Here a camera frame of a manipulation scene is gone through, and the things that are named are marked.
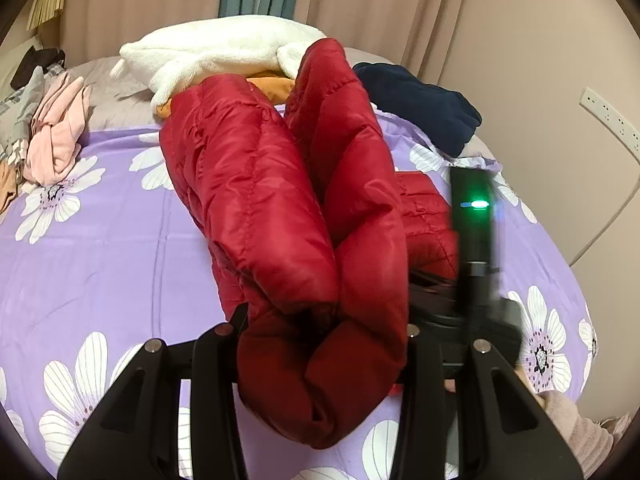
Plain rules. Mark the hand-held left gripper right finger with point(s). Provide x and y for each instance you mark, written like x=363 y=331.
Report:
x=420 y=365

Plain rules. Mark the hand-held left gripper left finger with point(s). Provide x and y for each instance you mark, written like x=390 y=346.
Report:
x=215 y=360

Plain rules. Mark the red puffer jacket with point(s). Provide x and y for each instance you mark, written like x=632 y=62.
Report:
x=260 y=200

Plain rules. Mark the navy blue garment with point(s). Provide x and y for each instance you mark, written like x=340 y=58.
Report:
x=425 y=105

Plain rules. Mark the purple floral bedsheet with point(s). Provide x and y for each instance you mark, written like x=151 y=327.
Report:
x=100 y=270

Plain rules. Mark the orange garment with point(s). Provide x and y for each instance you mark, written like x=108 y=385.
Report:
x=272 y=85

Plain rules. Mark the mustard garment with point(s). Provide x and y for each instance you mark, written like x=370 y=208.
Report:
x=7 y=190

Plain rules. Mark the pink garment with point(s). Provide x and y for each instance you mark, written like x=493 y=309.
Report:
x=55 y=135

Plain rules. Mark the white fleece garment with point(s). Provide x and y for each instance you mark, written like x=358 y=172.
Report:
x=215 y=50

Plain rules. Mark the grey patterned garment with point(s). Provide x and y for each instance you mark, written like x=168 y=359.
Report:
x=15 y=115

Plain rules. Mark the dark brown garment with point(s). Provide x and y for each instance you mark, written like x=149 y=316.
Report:
x=35 y=62

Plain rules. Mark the white wall socket strip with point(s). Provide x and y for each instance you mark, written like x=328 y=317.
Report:
x=612 y=117

